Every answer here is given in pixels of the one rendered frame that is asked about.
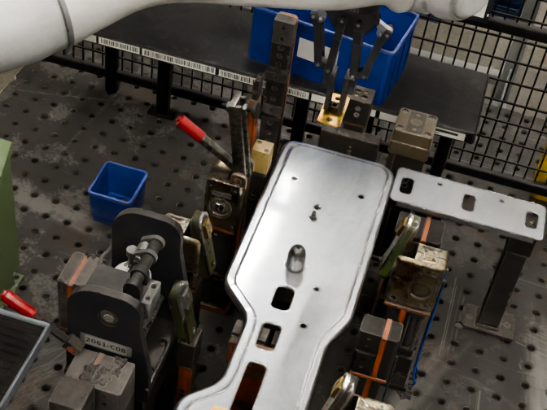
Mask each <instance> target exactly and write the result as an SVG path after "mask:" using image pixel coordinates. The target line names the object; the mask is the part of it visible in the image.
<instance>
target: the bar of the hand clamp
mask: <svg viewBox="0 0 547 410"><path fill-rule="evenodd" d="M221 108H222V109H226V111H228V112H229V120H230V140H231V150H232V160H233V171H234V172H239V173H242V174H243V175H245V176H246V177H251V175H252V169H251V156H250V144H249V131H248V118H247V113H248V112H250V113H251V117H252V119H257V118H259V117H260V113H261V105H260V103H259V102H254V103H253V104H252V106H251V107H249V104H247V97H246V96H241V95H237V94H235V95H234V96H233V98H232V100H231V102H227V103H222V105H221ZM246 168H247V170H248V172H247V174H246Z"/></svg>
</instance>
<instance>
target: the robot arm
mask: <svg viewBox="0 0 547 410"><path fill-rule="evenodd" d="M487 2H488V0H0V72H5V71H9V70H12V69H15V68H20V67H23V66H25V65H29V64H31V63H36V62H38V61H41V60H43V59H45V58H47V57H49V56H51V55H53V54H55V53H57V52H59V51H61V50H64V49H66V48H68V47H70V46H74V45H76V44H77V43H78V42H80V41H83V40H84V39H86V38H87V37H89V36H91V35H93V34H94V33H96V32H97V31H99V30H101V29H103V28H106V27H107V26H108V25H110V24H113V23H115V22H116V21H118V20H121V19H123V18H125V17H126V16H128V15H131V14H133V13H134V12H137V11H140V10H143V9H146V8H148V7H154V6H159V5H164V4H171V3H204V4H218V5H231V6H244V7H269V8H282V9H296V10H310V11H311V13H310V15H309V18H310V19H311V22H312V24H313V49H314V66H315V67H316V68H321V69H323V71H324V75H323V79H322V88H325V89H327V91H326V99H325V102H324V107H323V109H324V110H328V107H329V105H330V101H331V99H332V95H333V92H334V87H335V81H336V77H337V74H338V70H339V66H336V65H335V61H336V59H337V55H338V53H339V48H340V44H341V41H342V39H343V35H349V36H351V37H353V39H352V56H351V63H350V69H348V70H347V71H346V74H345V76H344V81H343V86H342V90H341V95H340V100H339V108H338V112H337V113H339V114H342V113H343V110H344V107H345V104H346V100H347V96H348V94H350V95H353V93H354V91H355V88H356V84H357V79H360V78H361V79H362V80H367V79H368V76H369V74H370V72H371V70H372V68H373V66H374V63H375V61H376V59H377V57H378V55H379V52H380V50H381V48H382V46H383V44H384V43H385V42H386V41H387V40H388V39H389V38H391V36H392V32H393V29H394V26H393V25H392V24H385V23H384V22H383V21H382V20H381V18H382V16H381V14H380V6H381V5H384V6H386V7H388V8H389V9H390V10H391V11H394V12H395V13H403V12H417V13H422V14H424V15H427V14H432V15H433V16H434V17H437V18H440V19H443V20H465V19H467V18H469V17H470V16H473V15H475V14H476V13H478V12H479V11H480V10H481V9H482V8H483V7H484V6H485V4H486V3H487ZM326 15H328V17H329V19H330V22H331V23H332V24H333V26H334V28H335V34H334V37H333V41H332V44H331V48H330V53H329V55H328V59H327V58H325V19H326ZM375 27H377V32H376V34H377V39H376V41H375V43H374V45H373V48H372V50H371V52H370V55H369V57H368V59H367V60H366V63H365V66H364V67H363V68H360V62H361V51H362V44H363V37H364V36H365V35H366V34H367V33H368V32H370V31H371V30H372V29H374V28H375Z"/></svg>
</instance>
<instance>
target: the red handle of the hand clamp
mask: <svg viewBox="0 0 547 410"><path fill-rule="evenodd" d="M176 121H177V123H176V125H177V126H178V127H179V128H180V129H182V130H183V131H184V132H185V133H187V134H188V135H189V136H190V137H192V138H193V139H194V140H195V141H197V142H198V143H200V144H201V145H202V146H204V147H205V148H206V149H207V150H209V151H210V152H211V153H212V154H214V155H215V156H216V157H217V158H218V159H219V160H220V161H221V162H223V163H224V164H225V165H226V166H228V167H229V168H230V169H231V170H233V160H232V156H231V155H230V154H229V153H227V152H226V151H225V150H224V149H222V148H221V147H220V146H219V145H217V144H216V143H215V142H214V141H213V140H212V139H211V138H210V137H209V136H207V135H206V133H205V132H204V131H203V130H202V129H201V128H199V127H198V126H197V125H196V124H194V123H193V122H192V121H191V120H189V119H188V118H187V117H186V116H184V115H183V116H179V117H178V118H177V119H176Z"/></svg>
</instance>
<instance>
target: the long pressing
mask: <svg viewBox="0 0 547 410"><path fill-rule="evenodd" d="M292 177H296V180H292V179H291V178H292ZM394 180H395V178H394V175H393V173H392V171H391V170H390V169H389V168H387V167H386V166H384V165H382V164H379V163H376V162H373V161H369V160H367V159H361V158H358V157H355V156H351V155H346V154H343V153H340V152H337V151H333V150H328V149H325V148H322V147H319V146H314V145H310V144H307V143H303V142H297V141H290V142H287V143H286V144H285V145H284V146H283V147H282V149H281V151H280V153H279V155H278V158H277V160H276V162H275V165H274V166H273V169H272V172H271V173H270V175H269V179H268V180H267V182H266V184H265V188H264V189H263V191H262V194H261V196H260V198H259V201H258V203H257V205H256V208H255V210H254V212H253V213H252V217H251V219H250V220H249V223H248V225H247V227H246V230H245V232H244V234H243V237H242V239H241V241H240V243H239V245H238V248H237V250H236V252H235V254H234V257H233V259H232V261H231V263H230V266H229V268H228V270H227V272H226V275H225V281H224V287H225V292H226V293H227V294H228V295H229V297H230V299H231V301H232V302H233V304H234V305H235V307H236V308H237V309H238V311H239V313H240V314H241V316H242V317H243V321H244V325H243V328H242V331H241V333H240V335H239V337H238V341H237V343H236V345H235V348H234V351H233V353H232V356H231V357H230V361H229V363H228V365H227V367H226V370H225V373H224V375H223V377H222V378H221V379H220V380H219V381H218V382H216V383H215V384H213V385H211V386H208V387H205V388H203V389H201V390H197V391H195V392H192V393H189V394H188V395H185V396H184V397H182V398H181V399H180V400H179V401H178V402H177V404H176V406H175V408H174V409H173V410H211V407H212V406H214V405H216V406H219V407H222V408H227V409H229V410H230V409H231V407H232V404H233V402H234V399H235V396H236V394H237V392H238V389H239V386H240V384H241V381H242V379H243V375H244V374H245V371H246V368H247V366H248V365H249V364H251V363H253V364H258V365H262V366H264V367H265V370H266V371H265V375H264V377H263V380H262V383H261V385H260V389H259V391H258V394H257V396H256V400H255V402H254V404H253V407H252V410H308V407H309V402H310V399H311V397H312V394H313V390H314V387H315V384H316V381H317V377H318V374H319V372H320V369H321V366H322V361H323V359H324V356H325V354H326V349H327V348H328V346H329V345H330V344H331V343H332V342H333V341H334V340H335V339H336V338H337V337H338V336H339V335H341V333H342V332H344V331H345V330H346V328H347V327H349V326H350V324H351V322H352V318H353V316H354V313H355V311H356V307H357V303H358V299H359V297H360V294H361V289H362V286H363V283H364V280H365V275H366V273H367V270H368V267H369V264H370V260H371V256H372V254H373V251H374V246H375V243H376V240H377V237H378V235H379V230H380V227H381V224H382V221H383V217H384V213H385V211H386V208H387V203H388V200H389V197H390V193H391V191H392V186H393V183H394ZM360 195H361V196H363V197H364V198H359V197H358V196H360ZM316 204H319V207H320V209H318V210H317V209H315V208H314V206H316ZM313 211H316V218H317V219H316V220H311V219H310V216H311V215H312V212H313ZM295 244H300V245H302V246H303V247H304V248H305V250H306V260H305V264H304V270H303V271H302V272H300V273H292V272H290V271H289V270H287V268H286V262H287V255H288V251H289V250H290V248H291V247H292V246H293V245H295ZM280 287H282V288H286V289H288V290H292V291H293V292H294V296H293V299H292V301H291V305H290V307H289V309H288V310H286V311H283V310H280V309H277V308H275V307H272V304H271V303H272V302H273V299H274V296H275V293H276V291H277V289H278V288H280ZM315 287H317V288H318V291H315V290H313V288H315ZM265 324H270V325H275V326H277V327H278V328H279V329H280V330H281V331H280V334H279V336H278V340H277V342H276V345H275V347H274V349H273V350H272V351H266V350H263V349H260V348H258V347H257V346H256V342H257V339H258V338H259V335H260V332H261V329H262V327H263V325H265ZM301 324H305V325H306V327H305V328H302V327H300V325H301Z"/></svg>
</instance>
